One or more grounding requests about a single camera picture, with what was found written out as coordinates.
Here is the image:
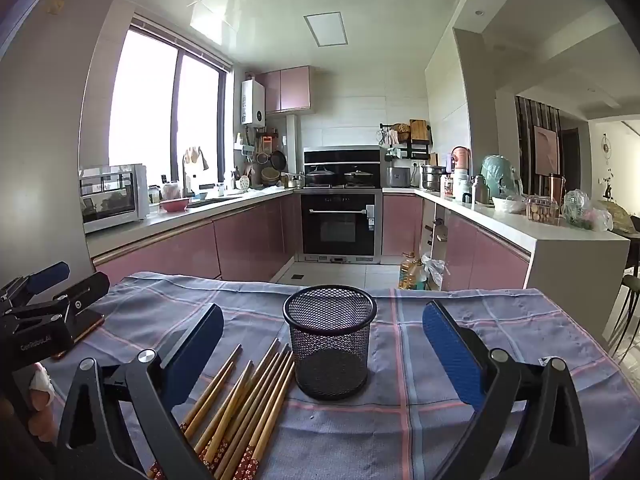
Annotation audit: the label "framed wall painting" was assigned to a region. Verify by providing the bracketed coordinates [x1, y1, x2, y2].
[532, 125, 561, 178]

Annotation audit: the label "white microwave oven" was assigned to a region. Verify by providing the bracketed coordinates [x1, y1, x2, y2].
[79, 163, 150, 234]

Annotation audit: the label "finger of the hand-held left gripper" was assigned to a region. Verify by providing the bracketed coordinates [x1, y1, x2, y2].
[0, 261, 71, 313]
[4, 271, 111, 330]

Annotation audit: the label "black built-in oven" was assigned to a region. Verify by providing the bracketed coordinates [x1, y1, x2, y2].
[300, 192, 377, 257]

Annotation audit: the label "dining chair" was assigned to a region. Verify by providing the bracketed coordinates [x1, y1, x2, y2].
[607, 275, 640, 361]

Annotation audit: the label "blue plaid tablecloth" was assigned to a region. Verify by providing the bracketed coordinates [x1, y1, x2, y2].
[40, 271, 640, 480]

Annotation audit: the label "kitchen window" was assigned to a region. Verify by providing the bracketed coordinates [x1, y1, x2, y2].
[107, 17, 235, 186]

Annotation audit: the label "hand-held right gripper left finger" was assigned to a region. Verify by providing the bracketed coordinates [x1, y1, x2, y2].
[56, 303, 225, 480]

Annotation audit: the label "black range hood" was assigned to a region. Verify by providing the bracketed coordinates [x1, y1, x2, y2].
[303, 146, 382, 168]

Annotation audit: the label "pink base cabinets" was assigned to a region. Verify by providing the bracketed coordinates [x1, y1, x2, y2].
[92, 194, 303, 286]
[382, 195, 532, 292]

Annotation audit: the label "person's left hand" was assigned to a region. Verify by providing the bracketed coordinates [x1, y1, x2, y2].
[27, 362, 60, 443]

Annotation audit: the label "grey refrigerator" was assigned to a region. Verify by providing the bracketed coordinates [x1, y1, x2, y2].
[0, 0, 130, 286]

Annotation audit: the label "cooking oil bottles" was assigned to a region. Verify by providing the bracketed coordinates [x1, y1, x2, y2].
[398, 252, 428, 291]

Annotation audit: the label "white water heater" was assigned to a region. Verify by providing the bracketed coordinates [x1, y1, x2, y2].
[240, 80, 266, 126]

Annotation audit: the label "white plastic bag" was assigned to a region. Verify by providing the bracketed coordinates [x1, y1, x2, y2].
[422, 255, 446, 291]

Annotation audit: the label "beige hanging gloves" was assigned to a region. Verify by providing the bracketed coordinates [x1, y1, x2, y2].
[183, 146, 210, 171]

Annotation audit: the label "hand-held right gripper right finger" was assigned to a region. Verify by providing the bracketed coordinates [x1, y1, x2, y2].
[422, 300, 591, 480]

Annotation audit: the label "black mesh utensil holder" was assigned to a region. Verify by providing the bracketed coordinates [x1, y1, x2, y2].
[283, 285, 377, 401]

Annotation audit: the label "rose gold smartphone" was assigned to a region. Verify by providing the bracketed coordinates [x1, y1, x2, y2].
[50, 310, 107, 361]

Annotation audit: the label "steel steamer pot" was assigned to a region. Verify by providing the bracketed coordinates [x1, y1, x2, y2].
[421, 164, 446, 192]

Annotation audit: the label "ceiling light panel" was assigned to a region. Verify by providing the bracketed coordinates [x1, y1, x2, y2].
[303, 11, 348, 48]

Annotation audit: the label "pink wall cabinet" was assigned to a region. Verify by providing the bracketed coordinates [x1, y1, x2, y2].
[255, 66, 312, 114]

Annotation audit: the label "bundle of wooden chopsticks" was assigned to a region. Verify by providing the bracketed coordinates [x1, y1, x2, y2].
[147, 338, 297, 480]

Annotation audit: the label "clear plastic bag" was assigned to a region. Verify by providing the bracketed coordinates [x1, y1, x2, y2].
[562, 189, 614, 232]

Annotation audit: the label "black wall rack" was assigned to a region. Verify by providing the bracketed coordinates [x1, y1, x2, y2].
[379, 120, 434, 160]

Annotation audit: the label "black wok with lid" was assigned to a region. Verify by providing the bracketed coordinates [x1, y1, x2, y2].
[305, 166, 337, 186]

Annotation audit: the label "clear plastic food container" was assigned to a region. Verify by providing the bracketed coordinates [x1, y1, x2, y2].
[525, 196, 559, 225]

